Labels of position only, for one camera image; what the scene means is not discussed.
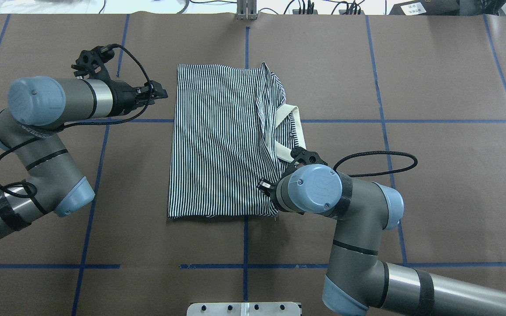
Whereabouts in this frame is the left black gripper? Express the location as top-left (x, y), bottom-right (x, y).
top-left (111, 80), bottom-right (168, 117)

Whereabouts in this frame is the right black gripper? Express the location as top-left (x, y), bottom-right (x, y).
top-left (257, 178), bottom-right (285, 200)

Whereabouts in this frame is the striped polo shirt white collar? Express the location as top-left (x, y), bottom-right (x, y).
top-left (167, 63), bottom-right (306, 219)

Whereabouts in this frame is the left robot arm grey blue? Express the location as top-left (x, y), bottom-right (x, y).
top-left (0, 76), bottom-right (167, 240)

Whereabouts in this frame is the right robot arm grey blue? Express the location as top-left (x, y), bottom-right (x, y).
top-left (257, 164), bottom-right (506, 316)

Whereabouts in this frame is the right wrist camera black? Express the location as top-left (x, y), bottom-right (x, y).
top-left (283, 146), bottom-right (329, 176)

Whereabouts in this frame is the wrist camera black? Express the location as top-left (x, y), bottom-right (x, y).
top-left (71, 45), bottom-right (115, 82)
top-left (283, 146), bottom-right (329, 176)

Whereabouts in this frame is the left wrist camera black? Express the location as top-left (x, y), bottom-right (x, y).
top-left (71, 45), bottom-right (115, 82)

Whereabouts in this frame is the aluminium frame post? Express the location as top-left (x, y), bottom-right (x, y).
top-left (235, 0), bottom-right (258, 20)

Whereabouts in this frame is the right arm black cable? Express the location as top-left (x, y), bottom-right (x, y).
top-left (333, 151), bottom-right (419, 178)

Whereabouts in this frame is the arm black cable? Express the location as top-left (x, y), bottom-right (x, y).
top-left (333, 151), bottom-right (419, 178)
top-left (0, 44), bottom-right (156, 202)

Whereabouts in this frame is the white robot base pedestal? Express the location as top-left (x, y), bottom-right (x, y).
top-left (186, 302), bottom-right (303, 316)

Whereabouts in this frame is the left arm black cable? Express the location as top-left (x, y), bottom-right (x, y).
top-left (0, 44), bottom-right (156, 202)

